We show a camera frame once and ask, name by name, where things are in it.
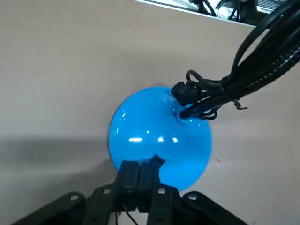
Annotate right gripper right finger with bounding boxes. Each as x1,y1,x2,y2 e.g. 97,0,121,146
138,161,247,225

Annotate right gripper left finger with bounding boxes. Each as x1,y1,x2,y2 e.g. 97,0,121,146
11,160,141,225

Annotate blue desk lamp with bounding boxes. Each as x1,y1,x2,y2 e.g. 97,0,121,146
107,45,300,192

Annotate tangled black cables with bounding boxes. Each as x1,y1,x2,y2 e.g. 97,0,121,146
192,0,258,21

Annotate black lamp cable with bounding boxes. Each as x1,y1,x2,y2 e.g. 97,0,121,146
171,0,300,121

